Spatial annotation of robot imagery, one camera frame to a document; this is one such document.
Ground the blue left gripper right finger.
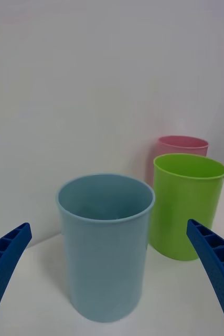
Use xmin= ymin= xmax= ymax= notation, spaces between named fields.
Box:
xmin=186 ymin=218 xmax=224 ymax=336

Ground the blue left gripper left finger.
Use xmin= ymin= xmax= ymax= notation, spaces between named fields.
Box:
xmin=0 ymin=222 xmax=33 ymax=336

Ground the green plastic bin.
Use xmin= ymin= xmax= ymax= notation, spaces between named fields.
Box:
xmin=148 ymin=153 xmax=224 ymax=261

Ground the pale blue plastic bin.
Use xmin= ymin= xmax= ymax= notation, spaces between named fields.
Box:
xmin=55 ymin=173 xmax=156 ymax=323

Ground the pink plastic bin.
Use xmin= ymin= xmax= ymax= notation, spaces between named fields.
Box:
xmin=151 ymin=135 xmax=209 ymax=188

